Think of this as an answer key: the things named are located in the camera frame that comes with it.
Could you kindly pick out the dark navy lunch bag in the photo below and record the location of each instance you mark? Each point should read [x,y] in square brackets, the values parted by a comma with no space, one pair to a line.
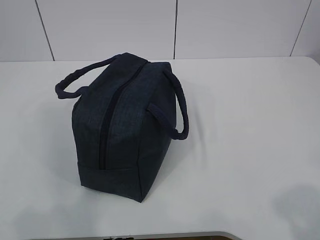
[127,112]

